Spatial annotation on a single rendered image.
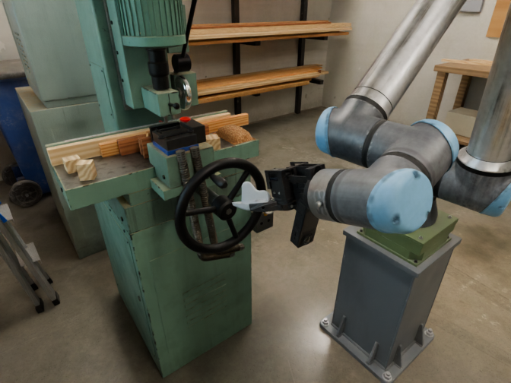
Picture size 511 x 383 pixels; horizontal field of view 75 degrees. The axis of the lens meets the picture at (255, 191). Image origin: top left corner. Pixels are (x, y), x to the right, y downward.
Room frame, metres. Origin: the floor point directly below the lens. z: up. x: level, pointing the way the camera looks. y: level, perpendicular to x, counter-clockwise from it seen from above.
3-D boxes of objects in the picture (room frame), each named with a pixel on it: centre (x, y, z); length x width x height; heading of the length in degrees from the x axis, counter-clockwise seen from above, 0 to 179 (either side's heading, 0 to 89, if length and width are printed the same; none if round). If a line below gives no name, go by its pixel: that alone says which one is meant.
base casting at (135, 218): (1.14, 0.36, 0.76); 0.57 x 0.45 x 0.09; 37
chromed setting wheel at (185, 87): (1.22, 0.27, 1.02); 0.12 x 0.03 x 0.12; 37
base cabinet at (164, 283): (1.14, 0.36, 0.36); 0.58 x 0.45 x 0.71; 37
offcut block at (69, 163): (0.82, 0.50, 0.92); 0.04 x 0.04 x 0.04; 40
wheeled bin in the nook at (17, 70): (2.38, 1.66, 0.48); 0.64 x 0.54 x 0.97; 130
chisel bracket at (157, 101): (1.06, 0.30, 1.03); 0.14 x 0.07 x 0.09; 37
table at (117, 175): (0.93, 0.26, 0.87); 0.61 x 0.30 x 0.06; 127
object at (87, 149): (1.03, 0.34, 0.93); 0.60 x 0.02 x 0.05; 127
